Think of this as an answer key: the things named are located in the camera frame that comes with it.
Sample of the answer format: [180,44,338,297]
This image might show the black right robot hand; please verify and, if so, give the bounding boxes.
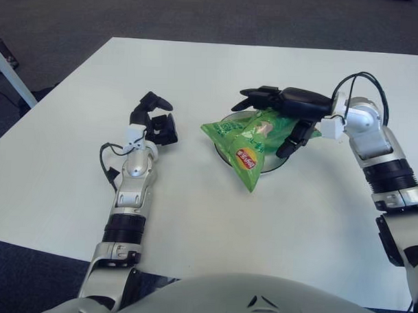
[229,84,334,161]

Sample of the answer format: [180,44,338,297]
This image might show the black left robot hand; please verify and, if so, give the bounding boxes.
[128,91,181,146]

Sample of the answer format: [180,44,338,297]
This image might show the green snack bag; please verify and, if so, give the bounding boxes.
[198,106,324,196]

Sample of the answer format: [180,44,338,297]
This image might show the white plate black rim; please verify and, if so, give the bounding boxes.
[211,108,297,174]

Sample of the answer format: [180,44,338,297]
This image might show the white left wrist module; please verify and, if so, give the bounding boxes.
[126,124,148,152]

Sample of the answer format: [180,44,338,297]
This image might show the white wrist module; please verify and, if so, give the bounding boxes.
[126,124,148,152]
[320,115,349,141]

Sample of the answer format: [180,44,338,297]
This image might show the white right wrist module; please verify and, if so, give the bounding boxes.
[320,115,349,141]

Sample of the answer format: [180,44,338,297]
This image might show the white table leg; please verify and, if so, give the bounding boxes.
[0,40,40,109]

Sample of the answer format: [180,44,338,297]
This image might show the black box on floor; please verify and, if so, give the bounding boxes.
[0,37,21,71]

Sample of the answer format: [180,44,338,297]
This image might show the grey robot torso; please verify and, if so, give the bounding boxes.
[48,266,418,313]

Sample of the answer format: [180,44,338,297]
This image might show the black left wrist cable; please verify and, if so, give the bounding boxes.
[97,141,131,196]

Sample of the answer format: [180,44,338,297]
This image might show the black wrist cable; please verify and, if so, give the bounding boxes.
[97,141,131,196]
[332,70,392,128]

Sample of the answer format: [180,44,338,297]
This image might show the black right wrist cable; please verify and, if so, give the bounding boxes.
[332,70,392,128]

